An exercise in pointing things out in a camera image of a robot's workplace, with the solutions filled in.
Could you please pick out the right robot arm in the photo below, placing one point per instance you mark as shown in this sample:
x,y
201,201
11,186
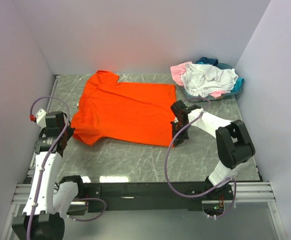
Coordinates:
x,y
233,141

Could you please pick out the dark blue t shirt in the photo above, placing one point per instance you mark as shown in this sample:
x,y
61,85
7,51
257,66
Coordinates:
x,y
208,61

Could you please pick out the orange t shirt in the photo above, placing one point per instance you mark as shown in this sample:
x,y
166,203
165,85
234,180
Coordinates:
x,y
127,111

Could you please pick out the teal t shirt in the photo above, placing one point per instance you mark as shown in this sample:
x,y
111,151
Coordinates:
x,y
237,86

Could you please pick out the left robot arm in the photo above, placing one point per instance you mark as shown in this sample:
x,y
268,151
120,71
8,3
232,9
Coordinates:
x,y
44,214

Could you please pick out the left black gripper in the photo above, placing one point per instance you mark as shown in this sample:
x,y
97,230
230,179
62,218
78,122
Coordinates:
x,y
69,132

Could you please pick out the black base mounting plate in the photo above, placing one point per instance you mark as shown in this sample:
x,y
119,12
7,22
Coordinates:
x,y
129,196

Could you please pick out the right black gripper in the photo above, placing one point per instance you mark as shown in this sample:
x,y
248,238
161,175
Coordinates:
x,y
180,138

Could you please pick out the teal plastic basket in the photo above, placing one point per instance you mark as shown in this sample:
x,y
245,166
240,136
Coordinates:
x,y
193,96

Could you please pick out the pink t shirt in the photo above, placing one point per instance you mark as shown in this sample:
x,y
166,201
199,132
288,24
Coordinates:
x,y
202,80

